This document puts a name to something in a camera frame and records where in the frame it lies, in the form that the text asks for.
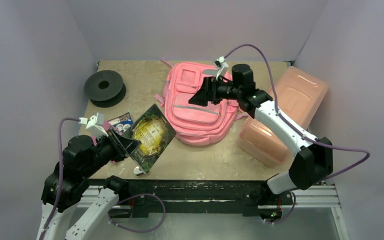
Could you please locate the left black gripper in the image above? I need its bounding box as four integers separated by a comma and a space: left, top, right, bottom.
83, 126, 141, 177

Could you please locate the green snack packet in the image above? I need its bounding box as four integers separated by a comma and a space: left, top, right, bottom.
129, 104, 176, 174

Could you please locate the pink student backpack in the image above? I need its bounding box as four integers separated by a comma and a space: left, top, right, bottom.
155, 61, 248, 146

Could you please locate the pink marker pen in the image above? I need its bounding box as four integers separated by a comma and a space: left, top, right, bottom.
91, 121, 116, 165

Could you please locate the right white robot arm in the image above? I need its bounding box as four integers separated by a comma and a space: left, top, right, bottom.
188, 63, 333, 204

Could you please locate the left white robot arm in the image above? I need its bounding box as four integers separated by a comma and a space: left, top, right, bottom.
37, 129, 141, 240

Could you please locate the blue book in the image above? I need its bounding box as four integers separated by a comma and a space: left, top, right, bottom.
107, 112, 134, 135

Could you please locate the small white stapler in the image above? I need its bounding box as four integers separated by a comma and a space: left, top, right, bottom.
133, 166, 146, 176

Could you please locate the black filament spool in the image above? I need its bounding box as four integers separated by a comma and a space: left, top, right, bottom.
83, 70, 127, 108

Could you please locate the pink translucent plastic box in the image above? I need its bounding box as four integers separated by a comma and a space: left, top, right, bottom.
238, 66, 329, 168

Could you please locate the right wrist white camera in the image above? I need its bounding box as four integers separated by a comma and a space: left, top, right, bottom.
202, 56, 229, 80

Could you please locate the wrist white camera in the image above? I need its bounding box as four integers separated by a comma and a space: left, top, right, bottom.
202, 56, 229, 80
78, 112, 109, 138

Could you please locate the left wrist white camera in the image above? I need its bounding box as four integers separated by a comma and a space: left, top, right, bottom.
78, 112, 109, 138

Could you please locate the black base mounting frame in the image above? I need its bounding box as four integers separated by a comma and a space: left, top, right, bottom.
89, 178, 322, 221

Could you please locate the aluminium rail frame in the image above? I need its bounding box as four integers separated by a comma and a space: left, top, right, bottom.
39, 155, 350, 240

